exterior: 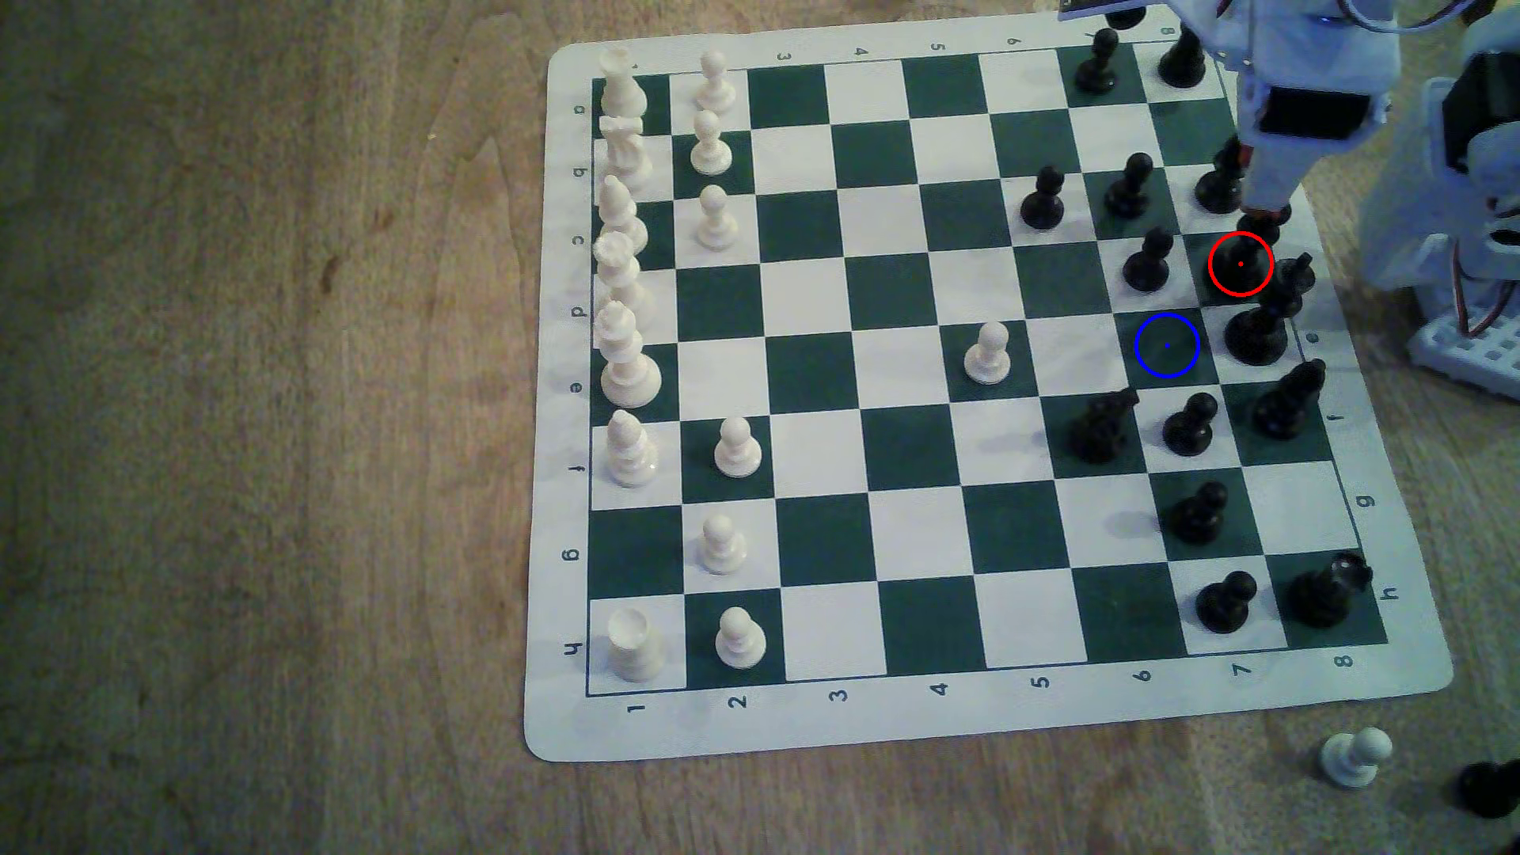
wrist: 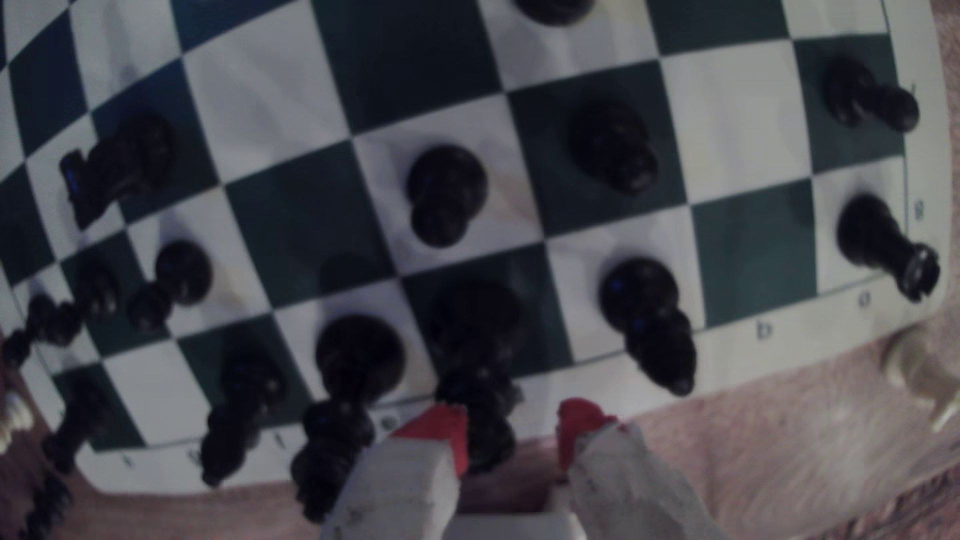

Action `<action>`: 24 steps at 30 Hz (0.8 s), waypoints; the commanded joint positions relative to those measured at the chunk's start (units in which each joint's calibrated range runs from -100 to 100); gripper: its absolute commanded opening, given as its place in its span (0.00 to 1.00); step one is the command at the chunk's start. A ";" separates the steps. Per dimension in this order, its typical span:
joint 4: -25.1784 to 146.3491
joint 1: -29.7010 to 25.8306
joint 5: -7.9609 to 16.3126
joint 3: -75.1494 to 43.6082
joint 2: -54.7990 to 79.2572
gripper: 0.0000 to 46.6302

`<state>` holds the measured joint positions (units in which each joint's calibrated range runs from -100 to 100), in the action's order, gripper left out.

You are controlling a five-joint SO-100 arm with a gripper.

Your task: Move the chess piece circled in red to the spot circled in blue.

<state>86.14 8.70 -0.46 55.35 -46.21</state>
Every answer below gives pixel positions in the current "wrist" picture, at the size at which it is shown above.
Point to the black chess queen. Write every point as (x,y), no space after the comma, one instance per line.
(476,322)

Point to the white chess piece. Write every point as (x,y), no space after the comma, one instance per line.
(15,420)
(911,360)

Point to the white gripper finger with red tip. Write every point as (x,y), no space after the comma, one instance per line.
(405,480)
(622,487)

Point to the black chess rook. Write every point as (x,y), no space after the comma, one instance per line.
(82,420)
(870,232)

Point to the green white chess board mat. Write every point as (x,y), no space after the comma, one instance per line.
(262,90)

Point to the black chess king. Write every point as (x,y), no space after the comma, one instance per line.
(360,360)

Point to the black chess bishop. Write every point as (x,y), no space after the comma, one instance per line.
(637,300)
(251,382)

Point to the black chess knight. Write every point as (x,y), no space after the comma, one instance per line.
(127,161)

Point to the black chess piece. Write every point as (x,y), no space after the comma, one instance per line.
(49,506)

